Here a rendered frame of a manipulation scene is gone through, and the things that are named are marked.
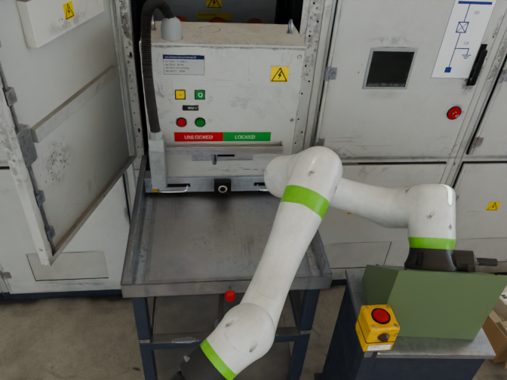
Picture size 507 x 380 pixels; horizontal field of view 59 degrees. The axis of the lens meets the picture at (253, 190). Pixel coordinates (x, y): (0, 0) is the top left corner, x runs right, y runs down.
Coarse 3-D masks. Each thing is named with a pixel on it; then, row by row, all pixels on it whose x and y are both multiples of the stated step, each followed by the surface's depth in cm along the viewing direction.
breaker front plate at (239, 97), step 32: (160, 64) 131; (224, 64) 133; (256, 64) 134; (288, 64) 135; (160, 96) 137; (192, 96) 138; (224, 96) 139; (256, 96) 140; (288, 96) 141; (192, 128) 145; (224, 128) 146; (256, 128) 147; (288, 128) 148; (192, 160) 152; (224, 160) 153; (256, 160) 155
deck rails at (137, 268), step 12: (144, 168) 160; (144, 192) 156; (144, 204) 154; (144, 216) 149; (144, 228) 144; (144, 240) 140; (312, 240) 142; (132, 252) 127; (144, 252) 136; (312, 252) 140; (132, 264) 127; (144, 264) 132; (312, 264) 136; (324, 264) 129; (132, 276) 125; (144, 276) 128; (312, 276) 132
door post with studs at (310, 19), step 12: (312, 0) 150; (312, 12) 152; (300, 24) 155; (312, 24) 155; (312, 36) 157; (312, 48) 160; (312, 60) 163; (312, 72) 166; (300, 108) 174; (300, 120) 177; (300, 132) 181; (300, 144) 184
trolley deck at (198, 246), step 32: (192, 192) 162; (256, 192) 164; (160, 224) 147; (192, 224) 148; (224, 224) 149; (256, 224) 150; (128, 256) 134; (160, 256) 135; (192, 256) 136; (224, 256) 137; (256, 256) 138; (128, 288) 127; (160, 288) 128; (192, 288) 130; (224, 288) 131; (320, 288) 136
